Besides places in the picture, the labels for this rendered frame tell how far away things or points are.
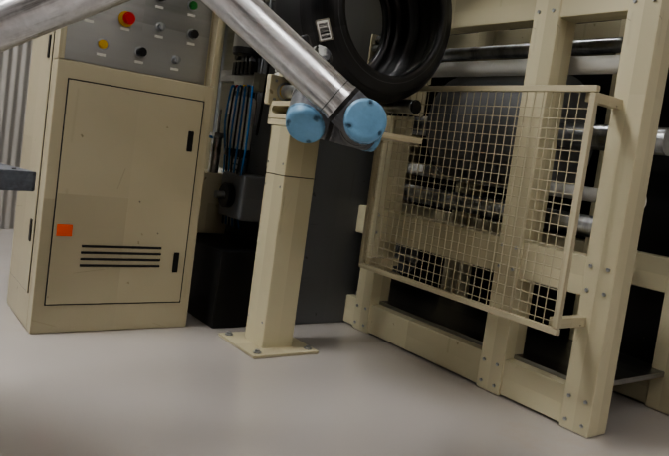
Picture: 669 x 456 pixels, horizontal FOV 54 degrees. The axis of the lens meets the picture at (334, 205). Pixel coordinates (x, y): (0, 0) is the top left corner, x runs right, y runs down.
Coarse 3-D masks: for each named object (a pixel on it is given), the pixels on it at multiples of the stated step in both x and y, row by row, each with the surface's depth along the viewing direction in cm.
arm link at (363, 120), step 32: (224, 0) 133; (256, 0) 134; (256, 32) 134; (288, 32) 135; (288, 64) 135; (320, 64) 135; (320, 96) 136; (352, 96) 136; (352, 128) 134; (384, 128) 136
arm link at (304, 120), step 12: (300, 96) 151; (300, 108) 147; (312, 108) 147; (288, 120) 148; (300, 120) 147; (312, 120) 147; (324, 120) 148; (300, 132) 149; (312, 132) 149; (324, 132) 149
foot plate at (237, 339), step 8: (224, 336) 240; (232, 336) 241; (240, 336) 243; (240, 344) 232; (248, 344) 233; (296, 344) 241; (304, 344) 243; (248, 352) 225; (256, 352) 224; (264, 352) 227; (272, 352) 228; (280, 352) 229; (288, 352) 230; (296, 352) 232; (304, 352) 234; (312, 352) 236
